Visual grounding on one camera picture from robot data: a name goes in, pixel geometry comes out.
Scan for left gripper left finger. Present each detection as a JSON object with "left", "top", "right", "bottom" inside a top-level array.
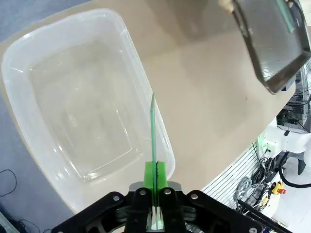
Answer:
[{"left": 51, "top": 161, "right": 155, "bottom": 233}]

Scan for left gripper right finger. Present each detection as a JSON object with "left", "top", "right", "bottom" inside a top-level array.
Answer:
[{"left": 156, "top": 161, "right": 264, "bottom": 233}]

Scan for green PCB board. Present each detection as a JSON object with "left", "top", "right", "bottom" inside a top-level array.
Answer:
[
  {"left": 276, "top": 0, "right": 296, "bottom": 33},
  {"left": 150, "top": 92, "right": 162, "bottom": 230}
]

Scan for dark brown serving tray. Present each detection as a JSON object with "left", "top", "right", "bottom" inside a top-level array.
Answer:
[{"left": 232, "top": 0, "right": 311, "bottom": 95}]

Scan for person's right hand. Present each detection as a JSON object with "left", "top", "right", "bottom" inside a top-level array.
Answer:
[{"left": 218, "top": 0, "right": 235, "bottom": 14}]

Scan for black metal bar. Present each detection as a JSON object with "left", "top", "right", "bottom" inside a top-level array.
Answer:
[{"left": 237, "top": 198, "right": 311, "bottom": 233}]

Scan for yellow red emergency stop button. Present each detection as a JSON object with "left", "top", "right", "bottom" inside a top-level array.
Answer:
[{"left": 271, "top": 180, "right": 286, "bottom": 196}]

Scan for clear plastic storage box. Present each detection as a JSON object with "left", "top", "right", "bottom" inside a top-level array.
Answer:
[{"left": 1, "top": 8, "right": 176, "bottom": 212}]

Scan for grey cable bundle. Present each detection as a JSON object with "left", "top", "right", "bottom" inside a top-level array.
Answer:
[{"left": 232, "top": 176, "right": 276, "bottom": 212}]

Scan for black cable bundle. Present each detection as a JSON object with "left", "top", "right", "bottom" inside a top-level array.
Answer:
[{"left": 252, "top": 142, "right": 279, "bottom": 182}]

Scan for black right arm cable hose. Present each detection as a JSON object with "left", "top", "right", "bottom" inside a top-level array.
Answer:
[{"left": 279, "top": 150, "right": 311, "bottom": 190}]

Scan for thin black floor cable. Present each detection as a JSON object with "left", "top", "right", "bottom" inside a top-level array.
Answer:
[{"left": 0, "top": 168, "right": 18, "bottom": 198}]

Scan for aluminium frame control cabinet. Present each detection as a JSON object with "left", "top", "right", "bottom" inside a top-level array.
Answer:
[{"left": 276, "top": 60, "right": 311, "bottom": 133}]

